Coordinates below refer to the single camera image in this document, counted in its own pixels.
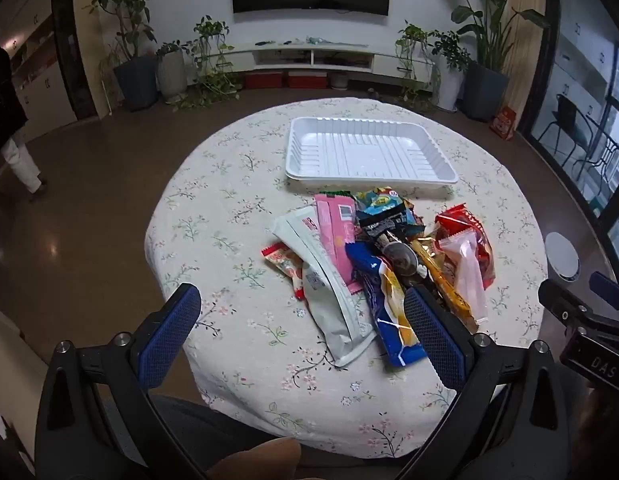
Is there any pale pink translucent packet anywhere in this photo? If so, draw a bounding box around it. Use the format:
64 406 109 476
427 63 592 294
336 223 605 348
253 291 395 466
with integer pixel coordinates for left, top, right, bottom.
436 232 490 325

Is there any red chocolate ball packet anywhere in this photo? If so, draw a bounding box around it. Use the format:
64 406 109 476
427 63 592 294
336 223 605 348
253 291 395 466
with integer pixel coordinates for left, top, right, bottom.
433 203 496 289

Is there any bushy plant in white pot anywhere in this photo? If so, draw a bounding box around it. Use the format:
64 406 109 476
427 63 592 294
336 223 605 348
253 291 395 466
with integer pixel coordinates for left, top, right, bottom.
428 30 473 113

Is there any blue yellow snack packet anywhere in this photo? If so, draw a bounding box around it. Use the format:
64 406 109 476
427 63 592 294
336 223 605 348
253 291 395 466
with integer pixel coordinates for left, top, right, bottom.
345 240 427 367

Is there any trailing vine plant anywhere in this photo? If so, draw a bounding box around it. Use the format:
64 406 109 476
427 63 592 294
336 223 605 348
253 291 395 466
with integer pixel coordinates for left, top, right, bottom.
170 15 243 112

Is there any black snack packet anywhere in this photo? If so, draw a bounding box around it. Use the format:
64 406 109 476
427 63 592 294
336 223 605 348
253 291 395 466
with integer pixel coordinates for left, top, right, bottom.
356 208 423 248

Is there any plant in white ribbed pot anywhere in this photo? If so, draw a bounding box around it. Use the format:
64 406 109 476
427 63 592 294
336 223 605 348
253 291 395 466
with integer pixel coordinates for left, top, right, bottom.
156 40 190 102

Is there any white television cabinet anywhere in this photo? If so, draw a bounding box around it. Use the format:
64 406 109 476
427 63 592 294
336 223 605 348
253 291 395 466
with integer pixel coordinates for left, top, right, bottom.
224 40 436 92

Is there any light blue snack packet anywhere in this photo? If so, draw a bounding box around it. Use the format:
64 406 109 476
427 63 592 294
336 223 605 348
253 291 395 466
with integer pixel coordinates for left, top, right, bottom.
353 188 416 223

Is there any hanging vine plant on cabinet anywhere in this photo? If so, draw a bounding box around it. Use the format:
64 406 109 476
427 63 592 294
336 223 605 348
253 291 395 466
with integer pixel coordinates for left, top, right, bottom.
393 22 441 112

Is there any red gift bag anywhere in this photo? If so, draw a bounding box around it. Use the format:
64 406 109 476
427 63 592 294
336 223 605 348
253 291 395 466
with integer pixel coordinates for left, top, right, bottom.
490 104 518 141

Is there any large-leaf plant in dark pot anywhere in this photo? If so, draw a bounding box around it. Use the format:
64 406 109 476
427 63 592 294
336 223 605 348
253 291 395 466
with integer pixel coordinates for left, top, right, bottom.
426 0 551 122

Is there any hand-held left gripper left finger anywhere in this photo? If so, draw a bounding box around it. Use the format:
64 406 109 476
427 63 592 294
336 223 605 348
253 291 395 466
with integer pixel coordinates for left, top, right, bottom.
34 282 210 480

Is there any tall plant in dark pot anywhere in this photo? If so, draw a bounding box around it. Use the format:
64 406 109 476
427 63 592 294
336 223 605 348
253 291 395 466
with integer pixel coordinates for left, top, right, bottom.
86 0 159 113

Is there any red storage box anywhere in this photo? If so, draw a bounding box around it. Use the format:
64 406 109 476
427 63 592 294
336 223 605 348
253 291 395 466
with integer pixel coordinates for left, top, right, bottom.
288 70 328 89
244 71 284 90

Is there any white plastic tray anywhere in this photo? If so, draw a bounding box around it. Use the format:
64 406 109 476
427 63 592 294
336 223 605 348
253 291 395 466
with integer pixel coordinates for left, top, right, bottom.
284 116 459 186

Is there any small red white snack packet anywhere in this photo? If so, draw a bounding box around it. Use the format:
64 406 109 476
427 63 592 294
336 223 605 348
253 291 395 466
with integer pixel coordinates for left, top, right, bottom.
262 241 306 302

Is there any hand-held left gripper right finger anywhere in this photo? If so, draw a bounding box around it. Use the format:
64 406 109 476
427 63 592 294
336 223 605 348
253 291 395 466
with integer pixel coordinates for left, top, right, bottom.
394 286 583 480

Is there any grey white long snack packet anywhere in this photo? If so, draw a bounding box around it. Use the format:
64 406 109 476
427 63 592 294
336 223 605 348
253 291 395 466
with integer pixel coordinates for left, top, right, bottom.
272 206 378 367

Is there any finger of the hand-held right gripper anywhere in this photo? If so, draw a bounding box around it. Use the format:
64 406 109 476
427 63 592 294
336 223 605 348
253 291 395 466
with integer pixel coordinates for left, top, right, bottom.
538 278 597 331
589 271 619 318

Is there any white round appliance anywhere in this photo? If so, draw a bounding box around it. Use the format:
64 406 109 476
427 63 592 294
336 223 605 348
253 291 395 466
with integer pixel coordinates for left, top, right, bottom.
544 231 581 282

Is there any pink snack packet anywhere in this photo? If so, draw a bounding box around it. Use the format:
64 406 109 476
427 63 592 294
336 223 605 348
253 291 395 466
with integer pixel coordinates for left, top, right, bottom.
313 193 363 294

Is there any orange long snack packet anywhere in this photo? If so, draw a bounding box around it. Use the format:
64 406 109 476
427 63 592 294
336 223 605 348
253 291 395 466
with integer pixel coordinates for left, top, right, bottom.
411 239 479 334

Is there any black metal chair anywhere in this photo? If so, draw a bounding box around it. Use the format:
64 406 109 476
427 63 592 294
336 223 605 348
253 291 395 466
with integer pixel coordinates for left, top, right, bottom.
536 93 598 172

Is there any white wall cabinet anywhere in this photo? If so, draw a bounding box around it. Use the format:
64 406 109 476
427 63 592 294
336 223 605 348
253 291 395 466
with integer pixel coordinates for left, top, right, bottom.
0 0 79 144

